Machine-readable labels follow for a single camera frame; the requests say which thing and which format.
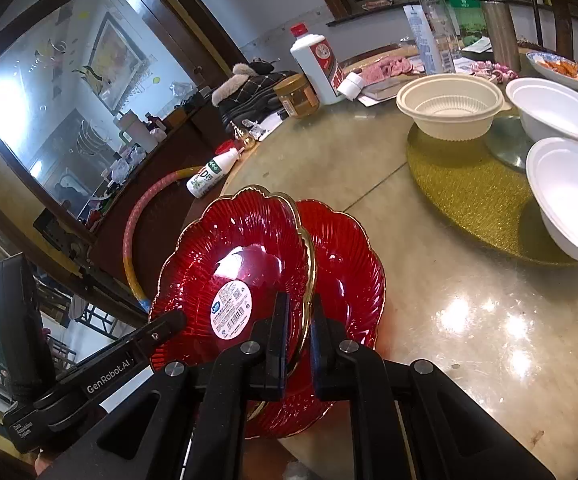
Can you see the board with sliced meat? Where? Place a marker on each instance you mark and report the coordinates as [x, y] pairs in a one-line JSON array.
[[386, 72]]

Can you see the stainless steel thermos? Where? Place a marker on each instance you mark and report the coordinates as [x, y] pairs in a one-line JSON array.
[[501, 30]]

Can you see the round glass turntable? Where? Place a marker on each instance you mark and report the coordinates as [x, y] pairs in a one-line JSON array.
[[509, 145]]

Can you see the beige ribbed plastic bowl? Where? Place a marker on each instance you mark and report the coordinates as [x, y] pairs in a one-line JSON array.
[[449, 122]]

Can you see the blue patterned dish with food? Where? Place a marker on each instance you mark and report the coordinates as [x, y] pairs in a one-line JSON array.
[[561, 70]]

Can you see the white bottle green label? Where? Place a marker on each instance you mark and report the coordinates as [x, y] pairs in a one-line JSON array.
[[209, 177]]

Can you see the white liquor bottle red cap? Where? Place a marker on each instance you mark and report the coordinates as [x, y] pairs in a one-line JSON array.
[[316, 67]]

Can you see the small white cup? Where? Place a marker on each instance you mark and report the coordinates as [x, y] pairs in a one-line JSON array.
[[351, 85]]

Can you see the dark wooden chair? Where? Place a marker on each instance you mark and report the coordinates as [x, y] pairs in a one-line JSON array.
[[564, 15]]

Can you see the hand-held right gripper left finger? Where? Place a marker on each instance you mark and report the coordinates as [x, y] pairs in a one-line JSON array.
[[280, 345]]

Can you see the clear bottle with black cap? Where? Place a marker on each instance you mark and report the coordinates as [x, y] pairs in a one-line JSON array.
[[436, 30]]

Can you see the gold glitter round mat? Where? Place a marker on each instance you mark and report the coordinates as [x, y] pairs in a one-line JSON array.
[[464, 195]]

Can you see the stack of red plates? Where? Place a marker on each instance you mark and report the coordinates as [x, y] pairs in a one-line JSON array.
[[349, 270]]

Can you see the pink wrapped sweets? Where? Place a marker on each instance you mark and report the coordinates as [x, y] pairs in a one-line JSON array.
[[494, 71]]

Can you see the red gold-rimmed glass plate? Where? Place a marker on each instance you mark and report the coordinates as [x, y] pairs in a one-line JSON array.
[[204, 255]]

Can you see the white mug on cabinet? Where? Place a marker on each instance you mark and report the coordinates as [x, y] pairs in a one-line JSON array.
[[136, 132]]

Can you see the white and blue carton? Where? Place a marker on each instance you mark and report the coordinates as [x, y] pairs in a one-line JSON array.
[[419, 35]]

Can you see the green plastic bottle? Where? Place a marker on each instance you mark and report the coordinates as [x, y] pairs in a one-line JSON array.
[[464, 0]]

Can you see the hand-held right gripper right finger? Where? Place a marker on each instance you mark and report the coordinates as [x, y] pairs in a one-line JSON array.
[[320, 360]]

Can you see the amber jar with gold lid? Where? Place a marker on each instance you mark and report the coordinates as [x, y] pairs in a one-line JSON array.
[[296, 97]]

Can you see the white foam bowl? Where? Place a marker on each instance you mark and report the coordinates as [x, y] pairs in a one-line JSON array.
[[554, 110], [569, 185]]

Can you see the small gold bottle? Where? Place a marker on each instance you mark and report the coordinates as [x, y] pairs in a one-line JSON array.
[[243, 136]]

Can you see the black quilted jacket fur trim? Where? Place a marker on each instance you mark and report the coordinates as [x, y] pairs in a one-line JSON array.
[[254, 90]]

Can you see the pink hula hoop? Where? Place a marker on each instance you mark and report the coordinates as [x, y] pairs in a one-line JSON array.
[[136, 220]]

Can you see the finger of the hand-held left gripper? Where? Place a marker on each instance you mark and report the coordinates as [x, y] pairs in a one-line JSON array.
[[161, 332]]

